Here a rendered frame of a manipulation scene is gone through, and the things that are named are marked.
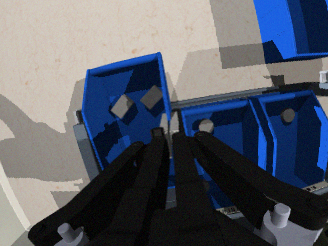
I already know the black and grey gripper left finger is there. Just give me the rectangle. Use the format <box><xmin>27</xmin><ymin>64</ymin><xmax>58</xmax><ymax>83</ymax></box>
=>
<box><xmin>28</xmin><ymin>113</ymin><xmax>172</xmax><ymax>246</ymax></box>

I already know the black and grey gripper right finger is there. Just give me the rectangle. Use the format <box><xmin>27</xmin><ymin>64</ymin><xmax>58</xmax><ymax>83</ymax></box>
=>
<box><xmin>170</xmin><ymin>111</ymin><xmax>328</xmax><ymax>246</ymax></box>

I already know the grey metal shelf rack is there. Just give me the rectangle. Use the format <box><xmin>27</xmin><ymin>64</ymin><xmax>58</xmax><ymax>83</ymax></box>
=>
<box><xmin>73</xmin><ymin>70</ymin><xmax>328</xmax><ymax>238</ymax></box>

